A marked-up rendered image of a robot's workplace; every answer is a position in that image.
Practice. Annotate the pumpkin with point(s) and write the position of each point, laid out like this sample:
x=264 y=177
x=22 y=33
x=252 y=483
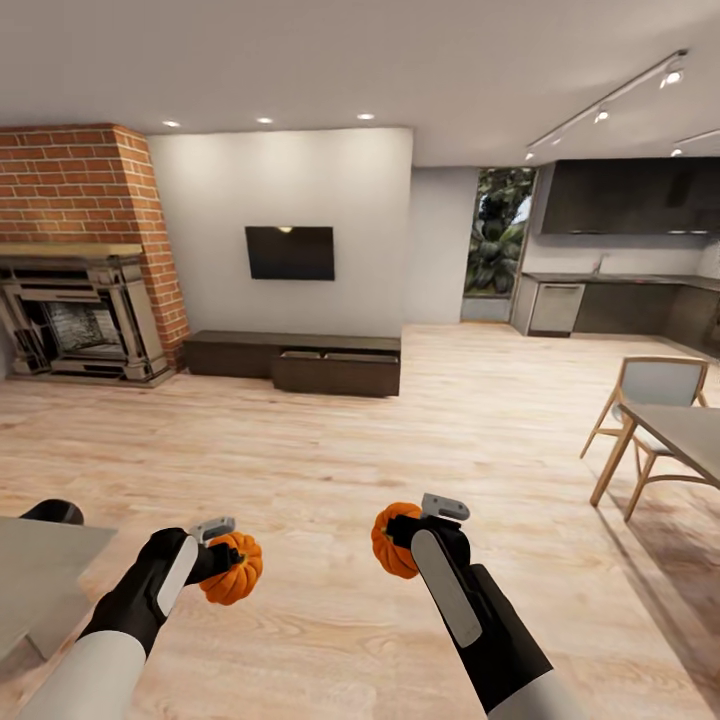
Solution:
x=240 y=580
x=395 y=560

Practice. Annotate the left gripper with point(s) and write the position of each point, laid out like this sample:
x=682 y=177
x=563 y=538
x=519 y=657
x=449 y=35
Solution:
x=216 y=560

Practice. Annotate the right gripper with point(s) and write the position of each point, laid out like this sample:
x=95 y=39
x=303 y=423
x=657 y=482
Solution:
x=402 y=528

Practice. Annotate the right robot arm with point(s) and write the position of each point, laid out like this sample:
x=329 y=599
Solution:
x=512 y=676

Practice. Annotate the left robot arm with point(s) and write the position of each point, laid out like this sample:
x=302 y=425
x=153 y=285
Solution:
x=95 y=680

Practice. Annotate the cauldron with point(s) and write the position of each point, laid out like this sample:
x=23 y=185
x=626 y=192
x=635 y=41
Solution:
x=56 y=510

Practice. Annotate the dishwasher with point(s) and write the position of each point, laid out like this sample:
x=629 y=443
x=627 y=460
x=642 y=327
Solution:
x=555 y=308

